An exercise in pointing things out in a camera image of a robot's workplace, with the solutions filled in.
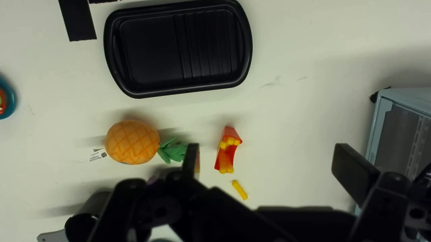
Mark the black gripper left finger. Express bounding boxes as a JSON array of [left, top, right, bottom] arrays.
[[180, 143, 200, 182]]

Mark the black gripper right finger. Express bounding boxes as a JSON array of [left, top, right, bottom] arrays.
[[330, 143, 384, 208]]

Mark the yellow plush potato fry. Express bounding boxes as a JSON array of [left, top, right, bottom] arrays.
[[230, 178, 249, 202]]

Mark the red plush fries pack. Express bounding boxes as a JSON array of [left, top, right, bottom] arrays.
[[212, 124, 243, 175]]

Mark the orange plush pineapple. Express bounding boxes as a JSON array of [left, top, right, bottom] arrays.
[[87, 118, 190, 167]]

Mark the light blue toaster oven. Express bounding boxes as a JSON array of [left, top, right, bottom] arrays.
[[362, 86, 431, 212]]

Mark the black plastic tray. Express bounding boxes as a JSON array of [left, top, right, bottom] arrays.
[[102, 0, 254, 100]]

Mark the black mug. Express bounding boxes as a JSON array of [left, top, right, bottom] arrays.
[[36, 210, 102, 242]]

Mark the long black tape strip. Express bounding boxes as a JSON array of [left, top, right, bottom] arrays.
[[56, 0, 98, 43]]

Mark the teal round plate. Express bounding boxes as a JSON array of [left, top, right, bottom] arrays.
[[0, 74, 19, 121]]

